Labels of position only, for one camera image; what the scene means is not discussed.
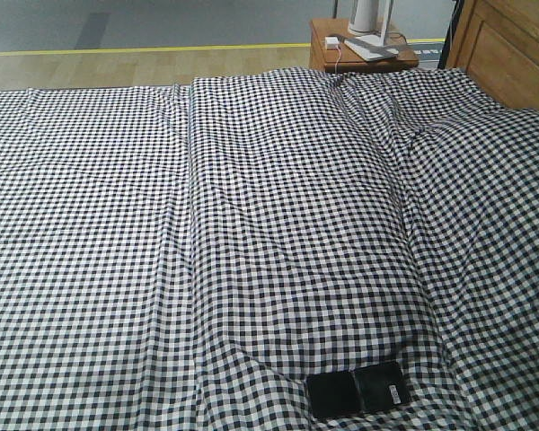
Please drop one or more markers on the black foldable smartphone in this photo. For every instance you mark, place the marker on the black foldable smartphone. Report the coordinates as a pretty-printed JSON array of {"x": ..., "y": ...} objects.
[{"x": 369, "y": 389}]

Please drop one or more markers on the black white checkered bedsheet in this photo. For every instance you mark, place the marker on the black white checkered bedsheet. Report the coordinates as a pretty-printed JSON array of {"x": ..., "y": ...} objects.
[{"x": 184, "y": 257}]

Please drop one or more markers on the wooden bedside table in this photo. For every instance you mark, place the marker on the wooden bedside table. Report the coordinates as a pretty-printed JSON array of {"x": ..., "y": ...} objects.
[{"x": 345, "y": 60}]

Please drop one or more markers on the white charger adapter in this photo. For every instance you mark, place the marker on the white charger adapter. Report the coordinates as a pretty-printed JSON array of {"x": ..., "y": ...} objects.
[{"x": 331, "y": 43}]

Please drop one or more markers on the wooden headboard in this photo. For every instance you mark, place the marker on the wooden headboard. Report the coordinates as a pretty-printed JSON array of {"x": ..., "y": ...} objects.
[{"x": 497, "y": 44}]

